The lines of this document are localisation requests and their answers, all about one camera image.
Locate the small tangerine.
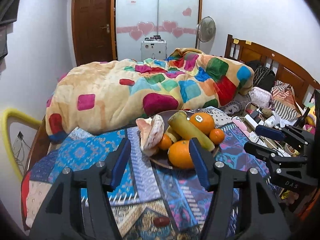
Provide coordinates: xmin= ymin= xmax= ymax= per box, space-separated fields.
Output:
xmin=209 ymin=128 xmax=225 ymax=145

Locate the medium orange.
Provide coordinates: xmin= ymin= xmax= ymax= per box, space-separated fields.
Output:
xmin=168 ymin=140 xmax=194 ymax=169

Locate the large orange with sticker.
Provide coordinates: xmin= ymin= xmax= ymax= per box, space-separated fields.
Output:
xmin=189 ymin=112 xmax=215 ymax=135

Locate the short yellow sugarcane piece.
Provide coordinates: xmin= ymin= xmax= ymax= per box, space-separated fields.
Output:
xmin=164 ymin=126 xmax=181 ymax=143

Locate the long yellow sugarcane piece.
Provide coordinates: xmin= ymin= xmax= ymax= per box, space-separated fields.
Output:
xmin=168 ymin=111 xmax=215 ymax=152

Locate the large peeled pomelo piece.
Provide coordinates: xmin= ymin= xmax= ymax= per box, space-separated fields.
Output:
xmin=140 ymin=114 xmax=164 ymax=157

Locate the pink quilted bag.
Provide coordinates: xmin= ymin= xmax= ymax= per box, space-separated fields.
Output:
xmin=249 ymin=87 xmax=271 ymax=108

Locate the pink plush toy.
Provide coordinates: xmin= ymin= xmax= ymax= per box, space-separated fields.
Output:
xmin=232 ymin=119 xmax=249 ymax=138

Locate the dotted grey pillow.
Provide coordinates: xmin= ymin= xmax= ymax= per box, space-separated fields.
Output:
xmin=198 ymin=106 xmax=232 ymax=128

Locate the black backpack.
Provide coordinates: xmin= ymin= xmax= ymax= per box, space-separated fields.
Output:
xmin=253 ymin=66 xmax=276 ymax=92

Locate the wooden headboard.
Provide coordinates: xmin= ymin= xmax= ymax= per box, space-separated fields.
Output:
xmin=225 ymin=34 xmax=319 ymax=107

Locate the purple round plate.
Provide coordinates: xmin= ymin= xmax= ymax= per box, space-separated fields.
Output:
xmin=151 ymin=111 xmax=225 ymax=170

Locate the blue patterned bed sheet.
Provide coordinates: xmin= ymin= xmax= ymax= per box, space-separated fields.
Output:
xmin=21 ymin=107 xmax=283 ymax=240

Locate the small red jujube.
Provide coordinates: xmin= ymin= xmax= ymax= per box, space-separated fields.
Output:
xmin=153 ymin=217 xmax=170 ymax=228

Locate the yellow foam tube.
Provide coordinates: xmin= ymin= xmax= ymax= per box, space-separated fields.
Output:
xmin=0 ymin=108 xmax=42 ymax=183

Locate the colourful patchwork quilt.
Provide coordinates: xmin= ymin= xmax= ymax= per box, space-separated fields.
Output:
xmin=46 ymin=48 xmax=254 ymax=142

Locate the standing electric fan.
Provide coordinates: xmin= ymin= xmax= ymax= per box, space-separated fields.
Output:
xmin=196 ymin=16 xmax=216 ymax=49

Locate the white small cabinet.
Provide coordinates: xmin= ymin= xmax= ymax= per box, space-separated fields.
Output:
xmin=140 ymin=35 xmax=167 ymax=61

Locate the white sliding wardrobe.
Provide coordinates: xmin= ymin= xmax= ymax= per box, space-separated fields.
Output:
xmin=116 ymin=0 xmax=200 ymax=61

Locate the brown wooden door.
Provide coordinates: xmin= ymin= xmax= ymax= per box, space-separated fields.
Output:
xmin=71 ymin=0 xmax=113 ymax=65

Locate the lower wall monitor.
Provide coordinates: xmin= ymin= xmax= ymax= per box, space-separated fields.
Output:
xmin=0 ymin=26 xmax=8 ymax=61

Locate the upper wall television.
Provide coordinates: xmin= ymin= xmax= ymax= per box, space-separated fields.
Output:
xmin=0 ymin=0 xmax=20 ymax=27

